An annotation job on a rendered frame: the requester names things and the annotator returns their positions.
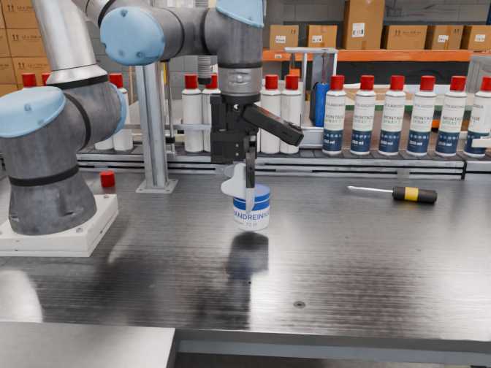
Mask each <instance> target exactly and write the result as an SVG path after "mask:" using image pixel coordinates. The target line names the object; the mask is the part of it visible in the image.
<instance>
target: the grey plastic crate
mask: <svg viewBox="0 0 491 368"><path fill-rule="evenodd" d="M469 61H470V65H469V69H468V76H467V80H466V84H465V91H466V92H469V93H473V94H476V93H478V92H479V91H480V87H481V84H482V78H483V77H484V76H491V55H471V56H470V60H469Z"/></svg>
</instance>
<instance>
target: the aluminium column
mask: <svg viewBox="0 0 491 368"><path fill-rule="evenodd" d="M146 1H147V2H148V3H149V4H150V5H151V6H152V7H153V8H156V1H155V0H146ZM135 71H136V79H137V94H138V102H139V110H140V125H141V133H142V148H143V155H144V164H145V179H146V185H147V188H165V187H166V186H167V184H168V182H169V181H168V170H167V151H166V140H165V130H164V111H163V101H162V90H161V71H160V61H156V62H154V63H152V64H149V65H146V66H135Z"/></svg>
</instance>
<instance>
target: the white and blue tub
mask: <svg viewBox="0 0 491 368"><path fill-rule="evenodd" d="M269 218H270V189H269V188H268V187H267V186H266V185H262V184H258V183H255V192H254V207H253V208H252V210H251V212H250V214H248V215H246V201H245V200H244V199H240V198H237V197H233V222H234V225H235V226H236V227H238V228H239V229H242V230H246V231H258V230H261V229H264V228H265V227H267V226H268V224H269Z"/></svg>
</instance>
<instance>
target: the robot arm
mask: <svg viewBox="0 0 491 368"><path fill-rule="evenodd" d="M30 1H31V5H32V8H33V11H34V15H35V18H36V21H37V25H38V28H39V32H40V35H41V38H42V43H43V45H44V48H45V52H46V56H47V59H48V63H49V65H50V70H51V74H50V76H49V78H48V79H47V81H46V85H47V86H43V87H36V88H29V89H27V90H21V91H16V92H13V93H9V94H7V95H5V96H2V97H1V98H0V148H1V153H2V156H3V159H4V164H5V167H6V170H7V174H8V177H9V182H10V185H11V191H10V198H9V213H8V218H9V223H10V225H11V228H12V230H13V231H14V232H16V233H18V234H22V235H27V236H40V235H47V234H55V233H59V232H62V231H66V230H69V229H73V228H74V227H77V226H79V225H81V224H83V223H85V222H87V221H89V220H90V219H91V218H92V217H94V215H95V214H96V211H97V206H96V200H95V197H94V195H93V194H92V192H91V190H90V188H89V187H88V185H87V184H86V182H85V180H84V179H83V177H82V175H81V174H80V170H79V166H78V163H77V156H76V152H77V151H80V150H82V149H84V148H87V147H89V146H91V145H94V144H96V143H98V142H103V141H105V140H107V139H109V138H111V136H112V135H114V134H116V133H118V132H119V131H120V130H121V128H122V127H123V125H124V124H125V121H126V116H127V106H126V100H125V98H124V96H123V94H122V93H121V91H120V90H118V89H117V87H116V86H115V85H113V84H112V83H110V81H109V79H108V76H107V72H106V71H105V70H103V69H101V68H100V67H99V66H98V65H97V64H96V59H95V55H94V51H93V48H92V44H91V39H90V36H89V33H88V27H87V24H86V21H85V16H84V14H85V15H86V16H87V17H88V18H89V19H90V20H91V21H92V22H93V23H94V24H95V25H96V26H97V27H98V28H99V29H100V38H101V42H102V44H103V45H104V48H105V52H106V53H107V54H108V55H109V57H111V59H113V60H114V61H115V62H117V63H119V64H121V65H124V66H146V65H149V64H152V63H154V62H156V61H162V60H166V59H171V58H177V57H181V56H184V55H217V62H218V89H219V90H220V93H211V96H210V104H211V128H210V162H221V163H222V164H233V161H234V162H235V163H234V164H233V165H231V166H228V167H226V168H225V169H224V174H225V175H226V176H227V177H231V179H229V180H227V181H225V182H223V183H222V184H221V191H222V192H223V193H224V194H226V195H229V196H233V197H237V198H240V199H244V200H245V214H246V215H248V214H250V212H251V210H252V208H253V207H254V192H255V159H257V133H258V132H259V127H260V128H261V129H263V130H265V131H267V132H269V133H271V134H272V135H274V136H276V137H278V138H280V139H281V140H282V141H283V142H285V143H286V144H289V145H294V146H295V147H298V146H299V144H300V143H301V141H302V139H303V137H304V134H303V132H302V129H301V127H299V126H298V125H297V124H295V123H292V122H290V121H289V122H288V121H286V120H284V119H282V118H280V117H278V116H277V115H274V114H272V113H271V112H269V111H267V110H265V109H263V108H261V107H260V106H258V105H256V104H254V103H257V102H259V101H261V92H260V91H261V89H262V42H263V28H264V24H263V14H262V0H216V4H215V7H211V8H175V7H165V8H153V7H152V6H151V5H150V4H149V3H148V2H147V1H146V0H30ZM236 104H237V109H236V108H234V106H235V105H236ZM244 159H246V164H244Z"/></svg>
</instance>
